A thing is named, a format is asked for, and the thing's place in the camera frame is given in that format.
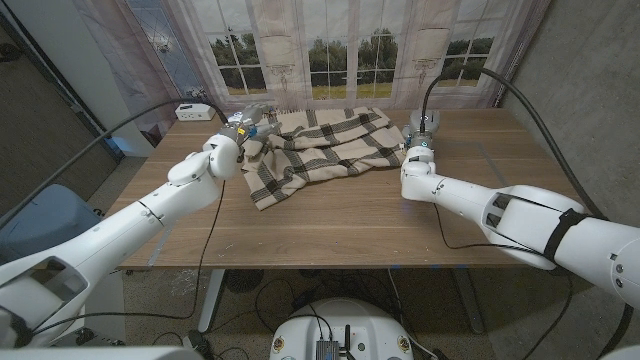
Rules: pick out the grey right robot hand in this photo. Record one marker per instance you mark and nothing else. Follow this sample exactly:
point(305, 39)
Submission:
point(422, 127)

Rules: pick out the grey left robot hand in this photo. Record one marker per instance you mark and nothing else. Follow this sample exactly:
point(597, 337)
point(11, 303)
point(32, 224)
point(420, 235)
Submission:
point(250, 122)

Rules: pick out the cream black plaid scarf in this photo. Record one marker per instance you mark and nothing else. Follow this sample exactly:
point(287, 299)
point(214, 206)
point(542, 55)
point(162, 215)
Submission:
point(320, 150)

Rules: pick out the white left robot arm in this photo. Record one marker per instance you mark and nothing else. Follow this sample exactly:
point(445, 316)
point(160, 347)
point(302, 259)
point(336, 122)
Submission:
point(125, 235)

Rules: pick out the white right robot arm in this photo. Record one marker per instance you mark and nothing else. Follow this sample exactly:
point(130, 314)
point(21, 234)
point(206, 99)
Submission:
point(525, 220)

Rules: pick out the white power strip box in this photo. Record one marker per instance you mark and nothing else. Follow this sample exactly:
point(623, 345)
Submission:
point(195, 112)

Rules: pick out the purple printed backdrop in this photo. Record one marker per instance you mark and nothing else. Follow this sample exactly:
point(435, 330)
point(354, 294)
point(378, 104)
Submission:
point(150, 75)

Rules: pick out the printed window backdrop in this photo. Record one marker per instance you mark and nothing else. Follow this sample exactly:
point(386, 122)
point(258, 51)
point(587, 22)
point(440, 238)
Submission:
point(350, 30)

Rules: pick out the light blue floor object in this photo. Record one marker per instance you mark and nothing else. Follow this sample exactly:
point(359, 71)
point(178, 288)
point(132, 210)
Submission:
point(120, 146)

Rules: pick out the white table leg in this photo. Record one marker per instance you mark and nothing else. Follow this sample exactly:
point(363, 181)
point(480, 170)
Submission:
point(211, 300)

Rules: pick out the grey table leg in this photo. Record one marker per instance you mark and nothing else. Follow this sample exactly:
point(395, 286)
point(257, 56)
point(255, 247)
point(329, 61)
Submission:
point(470, 305)

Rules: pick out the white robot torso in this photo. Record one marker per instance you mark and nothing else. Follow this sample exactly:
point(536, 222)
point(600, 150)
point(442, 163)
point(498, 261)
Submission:
point(345, 320)

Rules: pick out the blue-grey plastic bin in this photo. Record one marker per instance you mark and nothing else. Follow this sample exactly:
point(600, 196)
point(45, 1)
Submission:
point(50, 220)

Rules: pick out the black box on torso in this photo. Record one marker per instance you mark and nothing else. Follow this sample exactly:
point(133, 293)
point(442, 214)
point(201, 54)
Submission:
point(327, 350)

